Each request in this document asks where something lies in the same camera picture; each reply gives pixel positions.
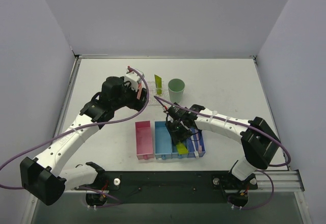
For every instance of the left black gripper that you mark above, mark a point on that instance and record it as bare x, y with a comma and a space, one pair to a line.
142, 98

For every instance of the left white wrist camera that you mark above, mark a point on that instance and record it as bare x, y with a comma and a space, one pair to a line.
133, 78

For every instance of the pink storage bin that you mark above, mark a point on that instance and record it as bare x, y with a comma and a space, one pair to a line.
144, 142

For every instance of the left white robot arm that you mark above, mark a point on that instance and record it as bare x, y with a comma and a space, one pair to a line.
43, 176

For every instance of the light blue bin left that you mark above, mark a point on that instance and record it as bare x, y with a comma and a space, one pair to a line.
163, 145

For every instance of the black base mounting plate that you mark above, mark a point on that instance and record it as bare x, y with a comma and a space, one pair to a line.
165, 187

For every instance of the orange plastic cup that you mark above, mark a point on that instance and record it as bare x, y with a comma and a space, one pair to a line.
139, 93

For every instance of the light blue bin middle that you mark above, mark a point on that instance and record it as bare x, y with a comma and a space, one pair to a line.
175, 153

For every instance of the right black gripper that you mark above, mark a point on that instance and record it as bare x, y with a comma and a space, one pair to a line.
181, 133

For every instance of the white toothbrush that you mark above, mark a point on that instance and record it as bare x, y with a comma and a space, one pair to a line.
195, 147

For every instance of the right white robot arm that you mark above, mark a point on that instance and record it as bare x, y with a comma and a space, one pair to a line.
255, 136

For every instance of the pink toothbrush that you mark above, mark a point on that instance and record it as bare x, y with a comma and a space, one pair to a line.
198, 139

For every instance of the yellow-green toothpaste tube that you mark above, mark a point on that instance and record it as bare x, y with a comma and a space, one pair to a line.
181, 148
158, 85

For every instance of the light blue bin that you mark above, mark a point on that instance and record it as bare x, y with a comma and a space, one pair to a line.
175, 153
163, 145

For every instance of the clear textured plastic box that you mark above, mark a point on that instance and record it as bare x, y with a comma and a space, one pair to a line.
151, 85

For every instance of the green plastic cup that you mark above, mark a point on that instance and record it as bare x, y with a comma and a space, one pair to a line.
176, 88

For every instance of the purple-blue storage bin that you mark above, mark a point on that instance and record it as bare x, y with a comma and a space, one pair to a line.
190, 147

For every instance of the clear textured oval tray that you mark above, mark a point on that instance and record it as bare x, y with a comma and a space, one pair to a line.
158, 101

